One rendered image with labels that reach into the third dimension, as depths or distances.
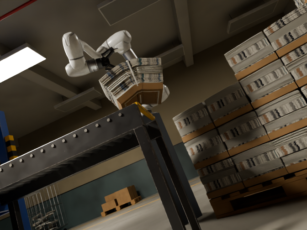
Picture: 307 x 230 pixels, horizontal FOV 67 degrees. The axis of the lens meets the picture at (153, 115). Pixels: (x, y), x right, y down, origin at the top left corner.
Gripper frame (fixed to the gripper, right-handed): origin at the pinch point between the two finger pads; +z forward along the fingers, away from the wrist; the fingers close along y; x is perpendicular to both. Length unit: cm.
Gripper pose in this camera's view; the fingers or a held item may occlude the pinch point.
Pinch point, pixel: (124, 57)
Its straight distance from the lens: 172.0
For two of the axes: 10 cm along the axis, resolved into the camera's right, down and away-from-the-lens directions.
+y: 3.0, 9.2, -2.4
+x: 0.5, -2.7, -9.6
